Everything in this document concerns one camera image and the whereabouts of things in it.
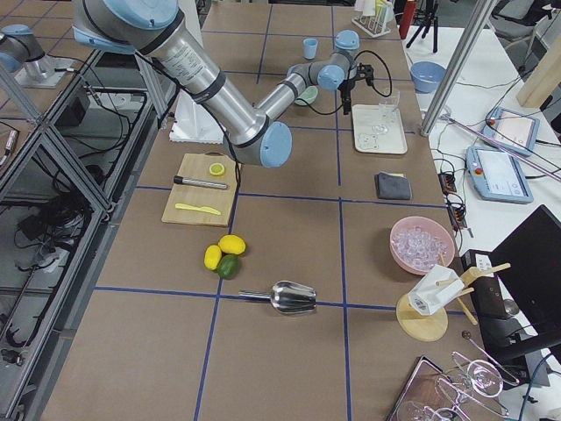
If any teach pendant tablet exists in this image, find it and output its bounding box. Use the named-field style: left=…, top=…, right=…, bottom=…
left=465, top=146, right=534, bottom=204
left=481, top=107, right=540, bottom=157

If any far teach pendant tablet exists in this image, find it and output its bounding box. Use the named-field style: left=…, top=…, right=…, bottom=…
left=481, top=107, right=540, bottom=157

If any white wire cup rack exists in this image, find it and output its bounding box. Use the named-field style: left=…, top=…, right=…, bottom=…
left=352, top=0, right=394, bottom=38

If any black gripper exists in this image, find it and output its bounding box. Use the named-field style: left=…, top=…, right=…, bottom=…
left=339, top=63, right=374, bottom=103

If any white paper carton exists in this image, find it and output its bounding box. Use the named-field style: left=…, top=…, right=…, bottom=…
left=408, top=265, right=465, bottom=316

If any yellow plastic knife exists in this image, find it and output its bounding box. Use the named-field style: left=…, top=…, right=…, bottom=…
left=174, top=203, right=222, bottom=216

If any near teach pendant tablet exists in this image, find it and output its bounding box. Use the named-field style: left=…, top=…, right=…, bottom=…
left=465, top=146, right=534, bottom=204

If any yellow lemon large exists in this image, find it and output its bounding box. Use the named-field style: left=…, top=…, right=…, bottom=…
left=217, top=234, right=246, bottom=255

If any yellow lemon small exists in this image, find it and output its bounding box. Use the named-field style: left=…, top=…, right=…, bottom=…
left=203, top=245, right=223, bottom=271

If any green lime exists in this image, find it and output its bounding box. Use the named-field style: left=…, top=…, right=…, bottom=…
left=217, top=254, right=240, bottom=280

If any mint green bowl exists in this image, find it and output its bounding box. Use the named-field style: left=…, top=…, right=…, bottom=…
left=295, top=86, right=318, bottom=106

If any light blue cup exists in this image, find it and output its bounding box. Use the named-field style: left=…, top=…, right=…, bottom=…
left=302, top=38, right=318, bottom=60

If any pink bowl with ice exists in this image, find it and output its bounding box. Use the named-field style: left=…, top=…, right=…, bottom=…
left=389, top=216, right=456, bottom=275

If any tray of upturned glasses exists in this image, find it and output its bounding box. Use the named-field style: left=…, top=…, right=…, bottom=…
left=386, top=351, right=521, bottom=420

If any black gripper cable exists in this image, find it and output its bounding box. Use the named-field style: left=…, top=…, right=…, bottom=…
left=357, top=49, right=394, bottom=98

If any wooden cutting board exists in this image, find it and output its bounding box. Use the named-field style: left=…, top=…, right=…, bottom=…
left=161, top=153, right=237, bottom=227

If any wooden mug tree stand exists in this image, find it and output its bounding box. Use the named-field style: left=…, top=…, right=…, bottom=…
left=396, top=263, right=511, bottom=342

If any clear wine glass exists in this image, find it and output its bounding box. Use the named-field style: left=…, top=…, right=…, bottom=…
left=373, top=89, right=401, bottom=134

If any black monitor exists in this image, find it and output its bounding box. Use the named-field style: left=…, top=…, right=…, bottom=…
left=461, top=204, right=560, bottom=364

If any grey folded cloth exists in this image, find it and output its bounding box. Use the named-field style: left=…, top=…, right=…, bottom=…
left=374, top=172, right=412, bottom=200

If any aluminium frame post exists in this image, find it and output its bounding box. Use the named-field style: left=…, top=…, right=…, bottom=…
left=420, top=0, right=498, bottom=137

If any black tripod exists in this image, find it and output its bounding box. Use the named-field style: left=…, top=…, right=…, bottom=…
left=406, top=0, right=439, bottom=54

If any blue bowl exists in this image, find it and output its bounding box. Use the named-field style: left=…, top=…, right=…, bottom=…
left=410, top=61, right=446, bottom=94

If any cream bear tray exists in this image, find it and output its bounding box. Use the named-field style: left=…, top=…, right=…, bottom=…
left=352, top=104, right=408, bottom=155

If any lemon half slice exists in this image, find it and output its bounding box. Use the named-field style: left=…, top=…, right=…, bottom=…
left=209, top=162, right=226, bottom=176

